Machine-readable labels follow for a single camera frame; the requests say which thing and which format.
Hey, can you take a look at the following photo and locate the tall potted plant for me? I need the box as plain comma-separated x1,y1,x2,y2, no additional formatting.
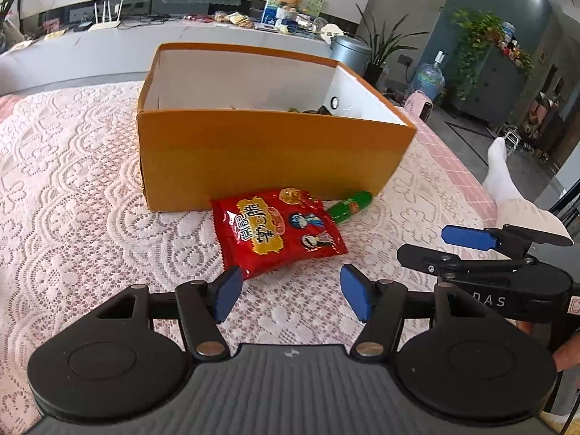
356,4,429,86

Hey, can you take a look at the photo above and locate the blue water jug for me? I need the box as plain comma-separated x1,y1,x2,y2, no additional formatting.
410,51,446,100

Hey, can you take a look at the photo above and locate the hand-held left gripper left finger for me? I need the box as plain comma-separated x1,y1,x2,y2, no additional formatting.
95,265,244,362

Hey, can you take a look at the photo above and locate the person's right hand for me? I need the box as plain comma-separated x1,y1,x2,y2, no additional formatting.
554,330,580,372

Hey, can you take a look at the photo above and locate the blue green picture box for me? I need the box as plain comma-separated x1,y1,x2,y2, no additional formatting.
263,0,323,26

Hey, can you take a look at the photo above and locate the thin leafed potted plant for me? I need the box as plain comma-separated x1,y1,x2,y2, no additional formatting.
0,0,28,53

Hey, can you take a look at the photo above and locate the trailing green plant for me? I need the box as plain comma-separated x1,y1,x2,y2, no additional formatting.
451,8,535,100

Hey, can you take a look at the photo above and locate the grey trash can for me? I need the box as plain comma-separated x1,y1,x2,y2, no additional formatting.
330,35,372,75

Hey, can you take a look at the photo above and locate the grey cabinet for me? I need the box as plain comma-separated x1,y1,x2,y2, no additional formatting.
453,45,529,123

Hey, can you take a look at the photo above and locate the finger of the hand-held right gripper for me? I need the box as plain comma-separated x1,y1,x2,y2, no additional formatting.
397,243,541,284
441,225,575,254

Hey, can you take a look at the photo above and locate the green sausage stick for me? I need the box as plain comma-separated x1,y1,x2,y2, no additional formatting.
327,190,373,224

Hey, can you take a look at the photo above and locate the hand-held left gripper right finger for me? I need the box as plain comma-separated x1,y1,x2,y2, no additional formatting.
340,263,489,358

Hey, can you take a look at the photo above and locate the pink lace tablecloth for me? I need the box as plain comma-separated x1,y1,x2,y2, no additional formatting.
0,80,499,420

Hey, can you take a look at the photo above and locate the white media console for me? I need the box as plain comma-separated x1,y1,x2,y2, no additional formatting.
0,0,363,83

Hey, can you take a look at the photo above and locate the white router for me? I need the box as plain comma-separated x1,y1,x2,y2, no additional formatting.
88,1,126,32

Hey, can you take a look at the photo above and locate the pink floor fan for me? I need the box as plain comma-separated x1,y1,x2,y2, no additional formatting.
403,91,434,121

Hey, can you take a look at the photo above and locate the red snack packet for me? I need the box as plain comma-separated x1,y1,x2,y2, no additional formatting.
210,187,348,280

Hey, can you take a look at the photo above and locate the pile of snacks on console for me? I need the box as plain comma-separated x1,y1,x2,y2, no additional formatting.
213,10,254,28

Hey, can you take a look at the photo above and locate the orange cardboard box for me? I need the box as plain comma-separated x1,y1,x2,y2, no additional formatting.
137,43,418,213

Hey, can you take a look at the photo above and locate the person's leg with white sock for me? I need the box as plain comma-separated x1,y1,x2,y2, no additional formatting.
481,137,574,248

